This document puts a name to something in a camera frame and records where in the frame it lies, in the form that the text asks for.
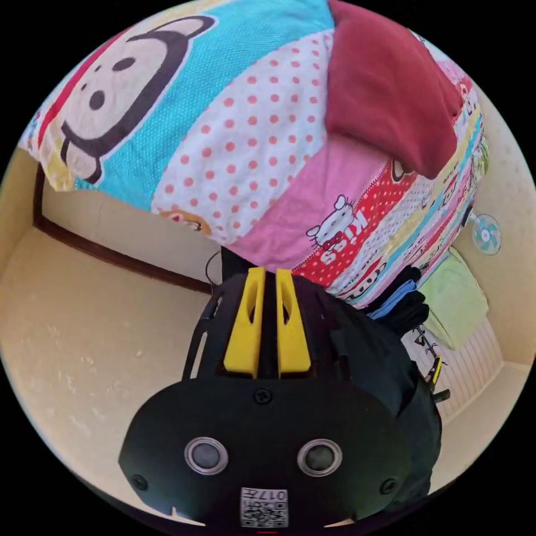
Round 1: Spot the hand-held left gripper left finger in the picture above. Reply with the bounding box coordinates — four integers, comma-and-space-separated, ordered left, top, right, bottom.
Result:
223, 267, 267, 379

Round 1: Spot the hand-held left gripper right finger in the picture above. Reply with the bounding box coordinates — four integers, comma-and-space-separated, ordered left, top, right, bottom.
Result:
275, 269, 312, 379

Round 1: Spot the red long sleeve shirt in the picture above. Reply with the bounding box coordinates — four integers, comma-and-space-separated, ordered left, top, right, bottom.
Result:
324, 0, 463, 180

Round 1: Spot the person's body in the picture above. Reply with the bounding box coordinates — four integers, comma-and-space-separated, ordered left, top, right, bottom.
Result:
318, 289, 444, 514

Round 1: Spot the pile of clothes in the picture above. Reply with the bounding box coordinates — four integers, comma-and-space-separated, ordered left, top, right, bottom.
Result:
363, 266, 430, 336

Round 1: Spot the light green curtain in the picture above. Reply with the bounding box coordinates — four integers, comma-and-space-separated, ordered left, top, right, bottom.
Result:
418, 247, 490, 351

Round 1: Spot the bed with cartoon printed sheet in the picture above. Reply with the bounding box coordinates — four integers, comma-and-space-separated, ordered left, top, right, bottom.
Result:
18, 0, 491, 310

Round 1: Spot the light blue standing fan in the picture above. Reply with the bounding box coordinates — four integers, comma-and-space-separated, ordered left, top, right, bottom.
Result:
465, 212, 503, 256

